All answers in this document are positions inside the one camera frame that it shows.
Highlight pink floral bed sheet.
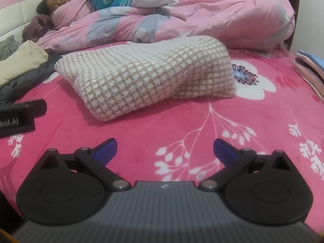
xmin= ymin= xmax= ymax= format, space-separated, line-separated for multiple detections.
xmin=0 ymin=43 xmax=324 ymax=233

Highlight grey patterned pillow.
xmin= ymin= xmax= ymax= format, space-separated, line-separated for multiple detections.
xmin=0 ymin=35 xmax=21 ymax=61

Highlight stack of folded clothes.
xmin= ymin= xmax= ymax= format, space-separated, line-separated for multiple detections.
xmin=294 ymin=56 xmax=324 ymax=102

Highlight dark grey garment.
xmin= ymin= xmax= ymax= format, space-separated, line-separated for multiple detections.
xmin=0 ymin=52 xmax=62 ymax=104

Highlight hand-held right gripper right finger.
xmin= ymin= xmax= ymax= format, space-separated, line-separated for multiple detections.
xmin=198 ymin=138 xmax=291 ymax=192

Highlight maroon pillow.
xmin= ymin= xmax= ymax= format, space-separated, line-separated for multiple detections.
xmin=21 ymin=14 xmax=55 ymax=43

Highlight blue folded cloth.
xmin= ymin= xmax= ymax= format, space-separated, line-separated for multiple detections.
xmin=297 ymin=49 xmax=324 ymax=71

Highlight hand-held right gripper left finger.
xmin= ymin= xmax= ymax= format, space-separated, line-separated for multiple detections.
xmin=40 ymin=138 xmax=131 ymax=191

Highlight pink and white headboard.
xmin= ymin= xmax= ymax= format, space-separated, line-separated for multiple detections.
xmin=0 ymin=0 xmax=89 ymax=46

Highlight beige garment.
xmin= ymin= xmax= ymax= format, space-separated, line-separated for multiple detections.
xmin=0 ymin=40 xmax=48 ymax=85

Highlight pink floral duvet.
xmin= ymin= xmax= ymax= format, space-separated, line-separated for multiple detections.
xmin=37 ymin=0 xmax=295 ymax=53

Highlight beige houndstooth coat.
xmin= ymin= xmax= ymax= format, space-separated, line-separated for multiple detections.
xmin=54 ymin=36 xmax=237 ymax=122

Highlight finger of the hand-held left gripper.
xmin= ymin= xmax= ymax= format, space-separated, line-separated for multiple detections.
xmin=13 ymin=99 xmax=48 ymax=118

